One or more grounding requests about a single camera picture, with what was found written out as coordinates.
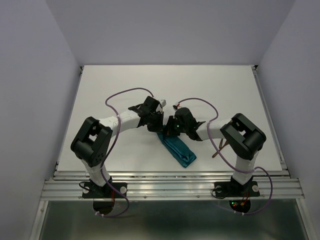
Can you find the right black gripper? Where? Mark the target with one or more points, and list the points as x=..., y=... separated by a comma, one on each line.
x=168, y=129

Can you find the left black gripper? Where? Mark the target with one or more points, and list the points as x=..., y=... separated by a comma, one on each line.
x=159, y=127

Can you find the teal cloth napkin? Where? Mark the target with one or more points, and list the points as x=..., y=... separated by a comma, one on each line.
x=178, y=149

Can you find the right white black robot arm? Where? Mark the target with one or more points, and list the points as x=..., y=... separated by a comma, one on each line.
x=243, y=136

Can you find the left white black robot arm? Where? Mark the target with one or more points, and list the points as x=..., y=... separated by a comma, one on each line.
x=92, y=141

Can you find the brown wooden fork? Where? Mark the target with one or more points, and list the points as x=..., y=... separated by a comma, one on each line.
x=222, y=144

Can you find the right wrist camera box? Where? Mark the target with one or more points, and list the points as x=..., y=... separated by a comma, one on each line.
x=184, y=115

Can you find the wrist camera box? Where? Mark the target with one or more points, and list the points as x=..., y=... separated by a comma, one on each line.
x=184, y=115
x=153, y=105

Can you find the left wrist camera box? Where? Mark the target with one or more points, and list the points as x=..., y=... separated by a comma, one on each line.
x=153, y=105

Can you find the aluminium frame rail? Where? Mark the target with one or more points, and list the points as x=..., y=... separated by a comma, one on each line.
x=170, y=186

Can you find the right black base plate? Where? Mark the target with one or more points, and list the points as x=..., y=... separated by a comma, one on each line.
x=230, y=189

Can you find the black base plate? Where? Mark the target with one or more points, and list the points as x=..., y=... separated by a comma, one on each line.
x=92, y=191
x=230, y=189

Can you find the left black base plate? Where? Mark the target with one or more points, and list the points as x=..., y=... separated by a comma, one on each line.
x=92, y=191

